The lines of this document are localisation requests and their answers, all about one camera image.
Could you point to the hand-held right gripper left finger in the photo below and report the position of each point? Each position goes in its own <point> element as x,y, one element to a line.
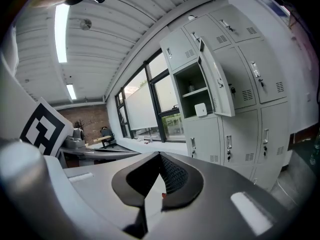
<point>120,185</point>

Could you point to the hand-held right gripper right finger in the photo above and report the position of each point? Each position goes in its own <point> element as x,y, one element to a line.
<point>193,186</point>

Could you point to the grey metal locker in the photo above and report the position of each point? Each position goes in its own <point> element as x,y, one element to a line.
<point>240,134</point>

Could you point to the white square item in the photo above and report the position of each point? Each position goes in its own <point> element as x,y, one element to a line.
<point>200,109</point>

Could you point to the grey curved desk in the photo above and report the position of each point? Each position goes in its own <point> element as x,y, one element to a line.
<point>100,154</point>

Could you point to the black office chair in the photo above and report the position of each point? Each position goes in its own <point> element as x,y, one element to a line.
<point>107,136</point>

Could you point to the grey machine housing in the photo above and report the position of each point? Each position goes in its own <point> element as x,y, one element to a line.
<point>75,140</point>

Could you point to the white roller blind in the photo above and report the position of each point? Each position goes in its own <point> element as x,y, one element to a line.
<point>142,109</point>

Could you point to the small grey jar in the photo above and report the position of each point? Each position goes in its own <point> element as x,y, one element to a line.
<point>191,87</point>

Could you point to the black framed window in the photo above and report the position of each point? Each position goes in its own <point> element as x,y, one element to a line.
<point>160,89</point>

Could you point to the short ceiling light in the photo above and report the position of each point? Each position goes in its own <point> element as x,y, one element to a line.
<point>71,91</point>

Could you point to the long ceiling light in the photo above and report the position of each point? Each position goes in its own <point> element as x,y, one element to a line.
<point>61,31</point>

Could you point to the round ceiling smoke detector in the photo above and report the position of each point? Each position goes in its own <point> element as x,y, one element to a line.
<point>85,24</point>

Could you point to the small white round device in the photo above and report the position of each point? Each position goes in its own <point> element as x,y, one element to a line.
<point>191,17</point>

